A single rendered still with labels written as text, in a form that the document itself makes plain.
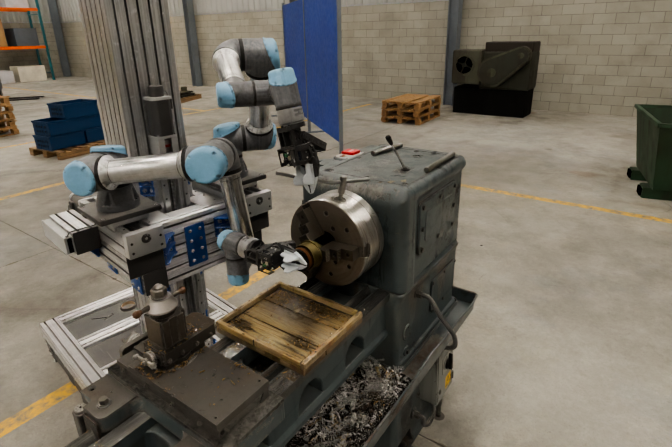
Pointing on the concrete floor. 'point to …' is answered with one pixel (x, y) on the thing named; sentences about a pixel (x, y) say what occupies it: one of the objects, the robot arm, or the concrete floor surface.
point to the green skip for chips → (653, 152)
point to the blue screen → (317, 58)
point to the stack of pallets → (7, 118)
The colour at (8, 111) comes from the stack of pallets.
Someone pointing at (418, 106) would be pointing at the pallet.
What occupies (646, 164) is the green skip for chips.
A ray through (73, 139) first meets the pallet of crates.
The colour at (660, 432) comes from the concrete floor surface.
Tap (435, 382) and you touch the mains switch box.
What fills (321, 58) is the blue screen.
